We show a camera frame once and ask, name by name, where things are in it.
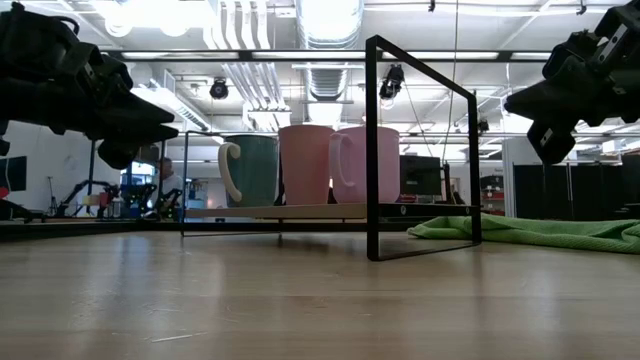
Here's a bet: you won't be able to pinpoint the wooden shelf black metal frame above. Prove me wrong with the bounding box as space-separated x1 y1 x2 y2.
180 34 483 263

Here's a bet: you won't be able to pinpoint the pink ribbed tumbler cup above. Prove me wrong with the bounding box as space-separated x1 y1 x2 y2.
277 124 336 207

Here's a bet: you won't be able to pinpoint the red parts bin rack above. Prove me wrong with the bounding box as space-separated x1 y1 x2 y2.
479 174 505 217

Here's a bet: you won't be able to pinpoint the black partition panels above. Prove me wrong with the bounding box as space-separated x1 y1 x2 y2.
513 162 640 222

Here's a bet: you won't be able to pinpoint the blue lit screen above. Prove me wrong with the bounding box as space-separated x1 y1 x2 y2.
122 160 156 189

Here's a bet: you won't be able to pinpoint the lilac plastic mug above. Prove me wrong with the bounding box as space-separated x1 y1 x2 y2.
328 125 402 205

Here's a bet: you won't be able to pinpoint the black computer monitor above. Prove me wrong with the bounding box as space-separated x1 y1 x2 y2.
399 154 443 197

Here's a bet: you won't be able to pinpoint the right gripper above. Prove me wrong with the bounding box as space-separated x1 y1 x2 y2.
504 30 640 167

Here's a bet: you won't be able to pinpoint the green microfibre cloth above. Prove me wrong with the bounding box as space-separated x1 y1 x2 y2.
406 213 640 256

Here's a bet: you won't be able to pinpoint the black aluminium rig frame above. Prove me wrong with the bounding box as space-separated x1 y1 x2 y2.
0 48 551 244

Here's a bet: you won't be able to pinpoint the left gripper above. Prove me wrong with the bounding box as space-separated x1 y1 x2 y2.
0 41 180 172

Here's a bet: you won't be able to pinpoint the black ceiling-hung camera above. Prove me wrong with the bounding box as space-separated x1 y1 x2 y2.
209 77 230 101
378 63 406 101

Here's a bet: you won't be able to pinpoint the teal mug cream handle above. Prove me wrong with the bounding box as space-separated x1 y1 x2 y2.
217 134 279 208

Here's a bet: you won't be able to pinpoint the person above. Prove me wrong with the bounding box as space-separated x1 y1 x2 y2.
148 156 184 221

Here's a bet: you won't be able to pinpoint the dark wall monitor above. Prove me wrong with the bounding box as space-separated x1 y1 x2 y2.
0 155 28 194

